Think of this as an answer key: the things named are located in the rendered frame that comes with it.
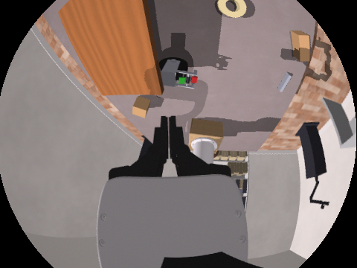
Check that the beige roll of masking tape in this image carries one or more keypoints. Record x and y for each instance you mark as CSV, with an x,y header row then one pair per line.
x,y
240,10

